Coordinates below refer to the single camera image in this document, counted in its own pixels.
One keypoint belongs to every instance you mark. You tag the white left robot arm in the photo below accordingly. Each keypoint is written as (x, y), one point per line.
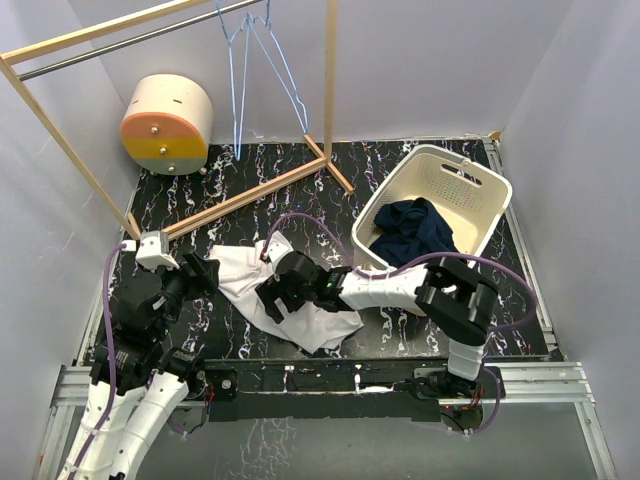
(135, 383)

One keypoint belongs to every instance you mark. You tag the navy blue t shirt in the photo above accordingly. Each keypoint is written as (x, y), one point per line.
(410, 229)

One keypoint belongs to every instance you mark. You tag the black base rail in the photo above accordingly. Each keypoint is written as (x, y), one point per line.
(419, 389)

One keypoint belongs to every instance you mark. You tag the white t shirt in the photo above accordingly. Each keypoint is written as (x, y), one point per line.
(310, 328)

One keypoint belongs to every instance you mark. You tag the wooden clothes rack frame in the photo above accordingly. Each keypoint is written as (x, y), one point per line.
(323, 153)

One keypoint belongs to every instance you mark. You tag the blue wire hanger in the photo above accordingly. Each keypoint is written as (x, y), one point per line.
(259, 27)
(238, 72)

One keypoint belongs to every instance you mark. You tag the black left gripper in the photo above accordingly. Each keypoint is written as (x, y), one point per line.
(205, 270)

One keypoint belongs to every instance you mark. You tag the metal hanging rod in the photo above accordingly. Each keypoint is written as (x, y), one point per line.
(116, 46)

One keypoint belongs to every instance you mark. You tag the cream plastic laundry basket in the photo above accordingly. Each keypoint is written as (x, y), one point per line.
(470, 197)

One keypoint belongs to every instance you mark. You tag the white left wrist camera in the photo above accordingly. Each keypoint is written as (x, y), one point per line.
(154, 253)

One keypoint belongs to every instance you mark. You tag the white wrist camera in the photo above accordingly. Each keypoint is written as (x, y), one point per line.
(275, 248)
(154, 253)

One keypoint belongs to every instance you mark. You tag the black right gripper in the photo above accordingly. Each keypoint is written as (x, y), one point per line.
(272, 290)

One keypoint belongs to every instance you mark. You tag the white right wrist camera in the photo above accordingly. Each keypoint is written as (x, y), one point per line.
(275, 248)

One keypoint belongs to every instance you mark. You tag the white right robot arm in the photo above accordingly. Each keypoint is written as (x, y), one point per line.
(458, 299)

